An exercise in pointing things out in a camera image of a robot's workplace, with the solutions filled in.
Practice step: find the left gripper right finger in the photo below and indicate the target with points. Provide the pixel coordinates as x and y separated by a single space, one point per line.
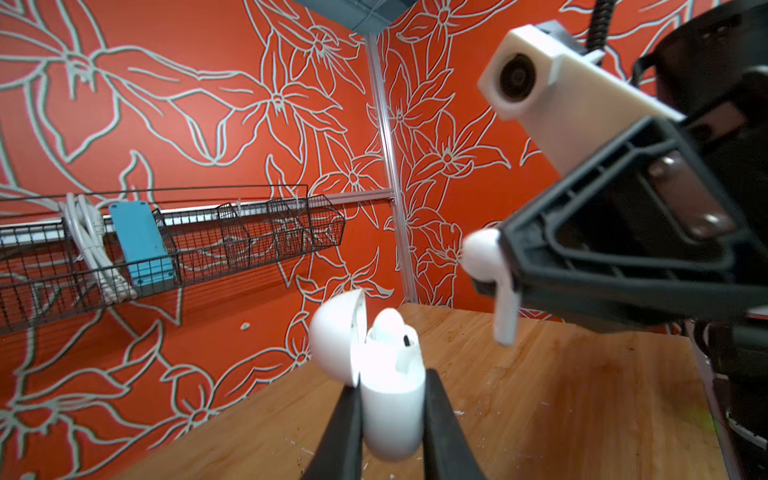
446 452

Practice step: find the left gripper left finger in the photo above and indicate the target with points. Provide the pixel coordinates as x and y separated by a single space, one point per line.
340 451

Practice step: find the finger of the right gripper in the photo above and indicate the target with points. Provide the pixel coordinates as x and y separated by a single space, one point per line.
599 247

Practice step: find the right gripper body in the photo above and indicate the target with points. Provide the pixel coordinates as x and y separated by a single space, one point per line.
726 120

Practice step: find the white round puck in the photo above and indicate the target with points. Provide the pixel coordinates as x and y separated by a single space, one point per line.
391 379

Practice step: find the white earbud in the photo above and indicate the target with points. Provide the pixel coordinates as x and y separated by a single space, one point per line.
483 260
389 328

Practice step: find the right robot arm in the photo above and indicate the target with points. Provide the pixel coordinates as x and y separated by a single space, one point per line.
731 37

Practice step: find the blue white box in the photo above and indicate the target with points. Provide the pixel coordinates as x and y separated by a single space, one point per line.
148 262

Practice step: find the black wire basket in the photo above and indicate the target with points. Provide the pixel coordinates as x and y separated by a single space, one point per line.
60 255

